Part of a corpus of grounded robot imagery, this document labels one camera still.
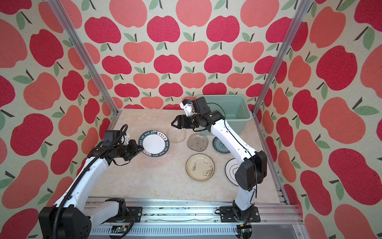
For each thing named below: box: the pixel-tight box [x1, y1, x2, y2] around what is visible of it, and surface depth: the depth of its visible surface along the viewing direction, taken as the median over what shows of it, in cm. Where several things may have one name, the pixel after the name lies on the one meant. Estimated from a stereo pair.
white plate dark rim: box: [138, 129, 171, 158], surface depth 88 cm
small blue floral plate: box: [212, 136, 231, 154], surface depth 103 cm
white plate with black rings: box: [224, 158, 240, 187], surface depth 91 cm
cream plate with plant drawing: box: [185, 153, 216, 182], surface depth 92 cm
